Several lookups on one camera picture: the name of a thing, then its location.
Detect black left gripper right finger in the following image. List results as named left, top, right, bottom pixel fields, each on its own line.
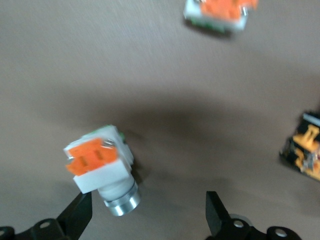
left=204, top=191, right=303, bottom=240

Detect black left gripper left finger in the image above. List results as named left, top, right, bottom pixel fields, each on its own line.
left=0, top=191, right=93, bottom=240

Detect white-orange switch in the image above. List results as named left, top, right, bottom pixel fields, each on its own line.
left=183, top=0, right=260, bottom=35
left=62, top=124, right=142, bottom=217

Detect red push button orange contacts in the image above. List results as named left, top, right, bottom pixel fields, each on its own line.
left=279, top=111, right=320, bottom=182

